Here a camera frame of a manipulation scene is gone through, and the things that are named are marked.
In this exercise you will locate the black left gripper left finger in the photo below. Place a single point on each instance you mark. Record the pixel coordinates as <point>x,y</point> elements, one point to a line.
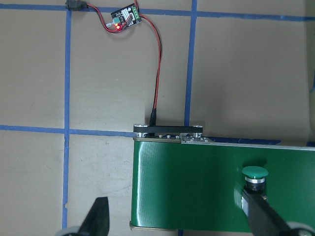
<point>97,221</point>

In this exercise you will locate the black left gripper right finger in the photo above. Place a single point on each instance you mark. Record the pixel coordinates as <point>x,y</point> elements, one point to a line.
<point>263,219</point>

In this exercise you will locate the green push button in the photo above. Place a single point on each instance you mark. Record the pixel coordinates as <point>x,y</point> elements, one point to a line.
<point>255,182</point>

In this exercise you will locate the green conveyor belt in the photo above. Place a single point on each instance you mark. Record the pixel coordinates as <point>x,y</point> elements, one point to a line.
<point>183,180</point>

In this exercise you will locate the small controller circuit board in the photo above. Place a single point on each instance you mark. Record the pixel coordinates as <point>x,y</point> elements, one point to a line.
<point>125,17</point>

